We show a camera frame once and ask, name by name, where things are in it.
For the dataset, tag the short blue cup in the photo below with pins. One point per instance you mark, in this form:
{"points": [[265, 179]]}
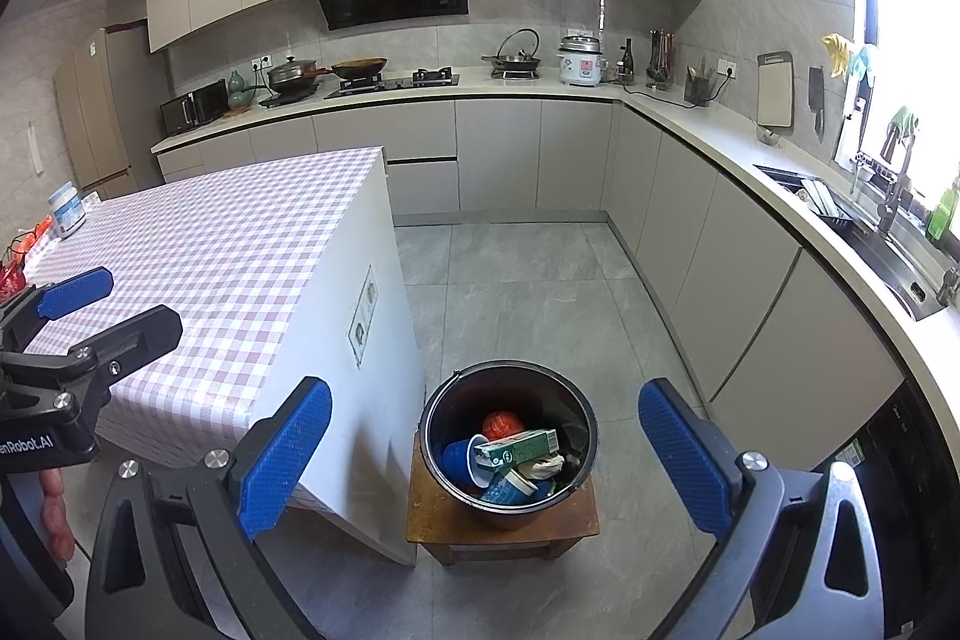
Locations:
{"points": [[457, 460]]}

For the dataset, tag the grey pot with lid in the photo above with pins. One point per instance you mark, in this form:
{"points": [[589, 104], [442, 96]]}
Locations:
{"points": [[291, 72]]}

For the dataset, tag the tall blue paper cup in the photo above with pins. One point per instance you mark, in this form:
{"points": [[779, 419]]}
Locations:
{"points": [[517, 490]]}

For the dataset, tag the green white box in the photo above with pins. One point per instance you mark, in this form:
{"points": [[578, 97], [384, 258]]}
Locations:
{"points": [[517, 449]]}

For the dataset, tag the green bottle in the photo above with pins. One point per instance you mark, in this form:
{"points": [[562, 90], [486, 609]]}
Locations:
{"points": [[943, 212]]}

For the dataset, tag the black built-in appliance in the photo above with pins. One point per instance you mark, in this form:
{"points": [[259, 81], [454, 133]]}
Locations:
{"points": [[900, 445]]}

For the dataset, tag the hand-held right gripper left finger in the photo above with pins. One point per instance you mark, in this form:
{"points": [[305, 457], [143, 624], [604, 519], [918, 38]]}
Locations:
{"points": [[289, 452]]}

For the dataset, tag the dark wine bottle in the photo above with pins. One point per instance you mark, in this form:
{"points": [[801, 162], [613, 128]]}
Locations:
{"points": [[628, 61]]}

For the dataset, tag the red packet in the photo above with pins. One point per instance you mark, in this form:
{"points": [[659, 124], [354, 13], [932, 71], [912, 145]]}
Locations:
{"points": [[9, 281]]}

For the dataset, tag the metal utensil holder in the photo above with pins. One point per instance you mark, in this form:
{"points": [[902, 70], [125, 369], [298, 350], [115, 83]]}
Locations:
{"points": [[660, 57]]}

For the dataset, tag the cleaver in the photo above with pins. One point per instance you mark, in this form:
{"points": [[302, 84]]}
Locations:
{"points": [[816, 100]]}

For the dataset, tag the green vase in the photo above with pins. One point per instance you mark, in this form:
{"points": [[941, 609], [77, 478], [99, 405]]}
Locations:
{"points": [[238, 89]]}

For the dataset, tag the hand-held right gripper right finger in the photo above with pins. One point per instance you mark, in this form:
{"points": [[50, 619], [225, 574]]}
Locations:
{"points": [[686, 452]]}

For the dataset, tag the black induction cooker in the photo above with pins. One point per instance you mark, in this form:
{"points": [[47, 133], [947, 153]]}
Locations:
{"points": [[289, 98]]}

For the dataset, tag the window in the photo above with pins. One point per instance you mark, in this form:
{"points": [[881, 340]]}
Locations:
{"points": [[915, 10]]}

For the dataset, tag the black bucket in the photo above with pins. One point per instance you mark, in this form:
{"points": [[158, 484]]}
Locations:
{"points": [[510, 516]]}

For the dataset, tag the pink checked tablecloth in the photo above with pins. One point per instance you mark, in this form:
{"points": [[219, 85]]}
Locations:
{"points": [[210, 250]]}

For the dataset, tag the wooden stool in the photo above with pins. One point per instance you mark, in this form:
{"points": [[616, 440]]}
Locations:
{"points": [[450, 527]]}

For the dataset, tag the orange packet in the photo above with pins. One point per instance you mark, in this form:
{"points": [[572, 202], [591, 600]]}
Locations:
{"points": [[30, 239]]}

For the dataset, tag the white tissue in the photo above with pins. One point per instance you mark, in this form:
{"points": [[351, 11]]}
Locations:
{"points": [[544, 466]]}

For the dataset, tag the black gas stove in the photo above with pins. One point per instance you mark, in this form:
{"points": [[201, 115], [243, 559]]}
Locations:
{"points": [[397, 81]]}

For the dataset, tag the black chopstick holder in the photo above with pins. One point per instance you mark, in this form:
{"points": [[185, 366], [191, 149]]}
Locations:
{"points": [[699, 87]]}

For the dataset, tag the steel sink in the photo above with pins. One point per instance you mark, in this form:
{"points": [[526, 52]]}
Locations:
{"points": [[855, 220]]}

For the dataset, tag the white table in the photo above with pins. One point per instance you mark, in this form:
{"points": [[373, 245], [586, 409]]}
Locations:
{"points": [[375, 280]]}

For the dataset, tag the green rag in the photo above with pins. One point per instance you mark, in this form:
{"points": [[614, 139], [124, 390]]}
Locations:
{"points": [[904, 121]]}

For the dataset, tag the person's left hand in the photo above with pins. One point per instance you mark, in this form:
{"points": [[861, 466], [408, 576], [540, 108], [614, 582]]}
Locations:
{"points": [[56, 505]]}

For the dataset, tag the black wok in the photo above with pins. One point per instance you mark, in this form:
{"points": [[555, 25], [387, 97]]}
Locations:
{"points": [[358, 65]]}

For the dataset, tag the small steel faucet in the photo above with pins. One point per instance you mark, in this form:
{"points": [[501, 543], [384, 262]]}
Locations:
{"points": [[949, 287]]}

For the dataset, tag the white rice cooker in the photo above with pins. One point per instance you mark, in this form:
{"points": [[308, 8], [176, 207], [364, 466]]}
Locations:
{"points": [[581, 61]]}

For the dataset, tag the beige lower kitchen cabinets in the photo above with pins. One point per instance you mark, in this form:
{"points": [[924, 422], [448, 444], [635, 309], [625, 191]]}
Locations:
{"points": [[495, 153]]}

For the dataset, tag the tall steel faucet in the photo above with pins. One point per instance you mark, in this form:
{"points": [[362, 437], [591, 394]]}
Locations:
{"points": [[892, 190]]}

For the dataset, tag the light blue rubber glove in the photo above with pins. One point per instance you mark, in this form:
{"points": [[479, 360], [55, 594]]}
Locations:
{"points": [[862, 63]]}

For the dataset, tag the white cutting board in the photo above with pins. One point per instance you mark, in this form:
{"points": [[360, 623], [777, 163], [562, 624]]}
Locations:
{"points": [[775, 89]]}

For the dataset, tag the beige refrigerator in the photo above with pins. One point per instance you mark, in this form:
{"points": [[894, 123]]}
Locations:
{"points": [[94, 108]]}

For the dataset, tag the red plastic bag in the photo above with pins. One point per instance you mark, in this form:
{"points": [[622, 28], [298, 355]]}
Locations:
{"points": [[501, 424]]}

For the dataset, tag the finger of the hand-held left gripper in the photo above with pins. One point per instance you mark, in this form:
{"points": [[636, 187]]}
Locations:
{"points": [[75, 293], [135, 332]]}

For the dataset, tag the black microwave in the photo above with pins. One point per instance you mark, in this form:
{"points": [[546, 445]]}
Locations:
{"points": [[191, 108]]}

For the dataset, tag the yellow rubber glove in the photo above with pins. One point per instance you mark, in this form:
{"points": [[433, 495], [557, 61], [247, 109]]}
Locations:
{"points": [[836, 51]]}

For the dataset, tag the white jar blue label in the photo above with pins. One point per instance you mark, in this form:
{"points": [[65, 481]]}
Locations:
{"points": [[66, 211]]}

